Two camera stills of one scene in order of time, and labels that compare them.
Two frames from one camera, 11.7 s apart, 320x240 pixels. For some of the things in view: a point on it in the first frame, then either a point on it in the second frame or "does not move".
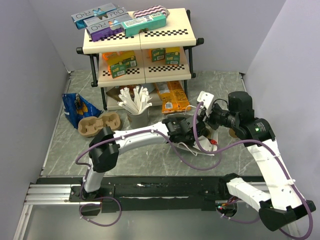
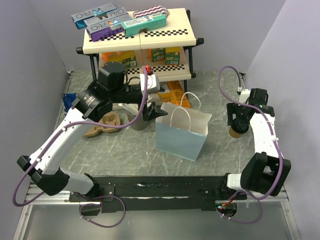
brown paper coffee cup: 232,133 does not move
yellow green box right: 172,55 does not move
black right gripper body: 217,117 -> 239,110
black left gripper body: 190,139 -> 132,96
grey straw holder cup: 139,120 does not move
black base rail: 142,192 does not move
